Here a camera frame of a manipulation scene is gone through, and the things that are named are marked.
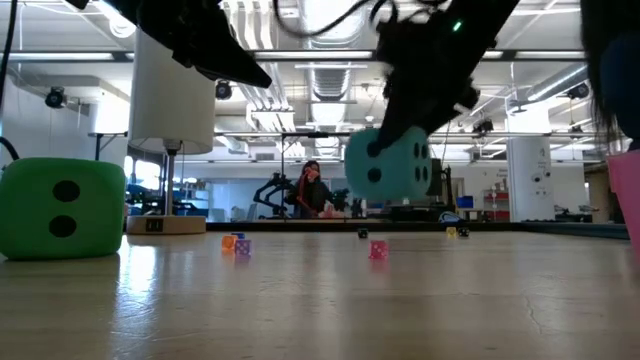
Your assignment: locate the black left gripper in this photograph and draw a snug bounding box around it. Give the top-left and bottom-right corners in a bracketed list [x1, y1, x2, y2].
[138, 0, 274, 90]

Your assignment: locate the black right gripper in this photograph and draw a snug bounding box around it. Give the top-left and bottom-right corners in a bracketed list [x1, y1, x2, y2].
[366, 13, 497, 157]

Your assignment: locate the large teal foam die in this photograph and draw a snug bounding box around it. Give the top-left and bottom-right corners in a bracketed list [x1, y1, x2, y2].
[343, 125, 434, 202]

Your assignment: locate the large green foam die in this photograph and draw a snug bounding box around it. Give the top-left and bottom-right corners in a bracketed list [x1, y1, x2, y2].
[0, 157, 127, 261]

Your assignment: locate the black computer monitor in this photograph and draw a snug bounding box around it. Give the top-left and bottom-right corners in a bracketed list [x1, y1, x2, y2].
[429, 157, 444, 197]

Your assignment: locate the long horizontal light bar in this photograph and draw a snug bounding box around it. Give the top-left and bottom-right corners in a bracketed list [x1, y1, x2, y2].
[0, 48, 640, 63]

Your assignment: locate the white shade table lamp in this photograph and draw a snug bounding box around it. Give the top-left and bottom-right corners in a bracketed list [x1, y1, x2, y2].
[125, 27, 217, 236]

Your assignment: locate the pink plastic bin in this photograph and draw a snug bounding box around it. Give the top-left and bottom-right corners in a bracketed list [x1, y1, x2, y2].
[605, 149, 640, 261]

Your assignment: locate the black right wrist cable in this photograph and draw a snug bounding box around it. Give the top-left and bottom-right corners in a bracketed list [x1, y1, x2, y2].
[272, 0, 396, 39]

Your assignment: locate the silver ceiling duct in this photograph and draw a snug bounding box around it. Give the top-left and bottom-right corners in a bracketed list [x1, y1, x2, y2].
[524, 59, 587, 104]
[298, 0, 370, 160]

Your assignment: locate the thin black frame stand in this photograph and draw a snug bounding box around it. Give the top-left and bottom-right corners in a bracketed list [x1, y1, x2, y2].
[280, 131, 351, 221]

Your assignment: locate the black aluminium table frame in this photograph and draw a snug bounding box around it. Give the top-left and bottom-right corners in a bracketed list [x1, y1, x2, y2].
[205, 219, 630, 241]

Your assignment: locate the thick black cable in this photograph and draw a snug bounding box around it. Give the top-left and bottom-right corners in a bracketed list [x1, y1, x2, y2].
[0, 0, 21, 162]

